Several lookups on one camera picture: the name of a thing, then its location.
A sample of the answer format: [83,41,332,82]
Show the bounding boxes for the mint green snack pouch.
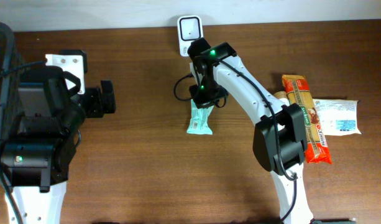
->
[186,100,214,135]

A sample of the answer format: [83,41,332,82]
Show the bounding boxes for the white tube with gold cap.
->
[273,91,290,106]

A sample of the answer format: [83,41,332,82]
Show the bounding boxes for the orange pasta package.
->
[282,75,333,164]

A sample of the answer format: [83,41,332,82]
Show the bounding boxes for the yellow snack bag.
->
[313,99,361,136]

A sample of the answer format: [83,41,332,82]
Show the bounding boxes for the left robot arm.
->
[0,49,116,223]

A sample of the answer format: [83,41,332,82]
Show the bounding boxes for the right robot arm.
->
[188,38,314,223]

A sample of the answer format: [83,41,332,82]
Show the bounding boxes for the white barcode scanner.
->
[177,15,204,57]

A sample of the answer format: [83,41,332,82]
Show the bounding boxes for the grey plastic mesh basket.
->
[0,22,25,183]

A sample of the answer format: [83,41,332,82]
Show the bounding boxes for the left black cable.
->
[0,60,48,224]

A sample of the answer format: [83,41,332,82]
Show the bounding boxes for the black cable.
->
[173,58,300,223]
[0,60,48,224]

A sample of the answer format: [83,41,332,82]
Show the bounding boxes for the right black cable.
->
[173,58,300,223]

